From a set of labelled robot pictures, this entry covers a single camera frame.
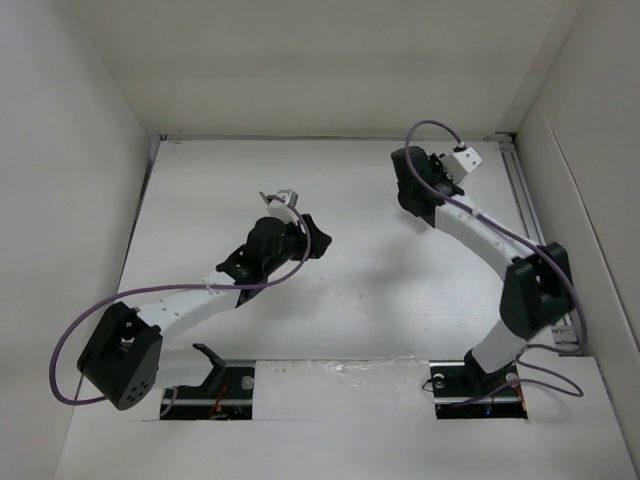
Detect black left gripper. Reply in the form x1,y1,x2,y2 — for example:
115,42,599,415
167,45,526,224
263,214,328,275

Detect black handled scissors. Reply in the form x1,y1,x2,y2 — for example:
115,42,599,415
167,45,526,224
259,191,271,205

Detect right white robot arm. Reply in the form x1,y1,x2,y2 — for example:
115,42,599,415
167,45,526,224
391,146,574,394

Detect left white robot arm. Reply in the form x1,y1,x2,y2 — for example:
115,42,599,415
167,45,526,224
77,214,332,411

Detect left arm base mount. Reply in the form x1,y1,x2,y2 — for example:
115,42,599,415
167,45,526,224
155,343,256,421

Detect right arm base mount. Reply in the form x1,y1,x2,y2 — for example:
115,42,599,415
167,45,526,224
422,354,528,420

